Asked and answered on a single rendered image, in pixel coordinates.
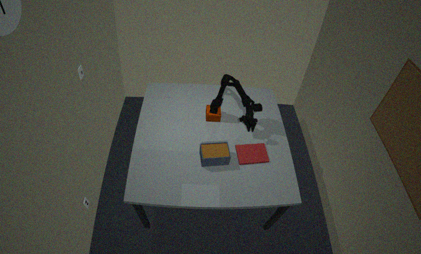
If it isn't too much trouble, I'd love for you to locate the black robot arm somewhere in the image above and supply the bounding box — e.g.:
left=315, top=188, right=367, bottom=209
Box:
left=210, top=74, right=262, bottom=122

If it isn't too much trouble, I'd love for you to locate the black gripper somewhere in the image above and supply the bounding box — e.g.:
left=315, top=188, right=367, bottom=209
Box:
left=243, top=112, right=257, bottom=132

